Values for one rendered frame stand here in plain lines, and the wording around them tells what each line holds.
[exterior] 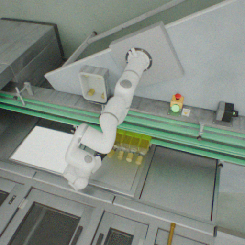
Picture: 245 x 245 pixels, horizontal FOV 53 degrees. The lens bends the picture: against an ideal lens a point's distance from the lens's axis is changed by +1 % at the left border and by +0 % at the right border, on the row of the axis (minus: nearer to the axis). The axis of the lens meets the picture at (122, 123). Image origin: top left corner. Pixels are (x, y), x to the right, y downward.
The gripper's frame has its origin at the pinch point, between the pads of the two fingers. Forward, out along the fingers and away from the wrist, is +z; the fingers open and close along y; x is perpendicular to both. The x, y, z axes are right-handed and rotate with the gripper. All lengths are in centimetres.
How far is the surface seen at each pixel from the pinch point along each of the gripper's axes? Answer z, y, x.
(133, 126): 24.0, 6.5, -7.6
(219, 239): 127, -311, -108
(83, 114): 17.2, 3.9, 29.3
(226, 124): 46, 16, -57
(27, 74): 29, 4, 101
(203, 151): 36, -3, -52
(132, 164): 9.2, -12.3, -15.6
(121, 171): 0.8, -12.4, -12.6
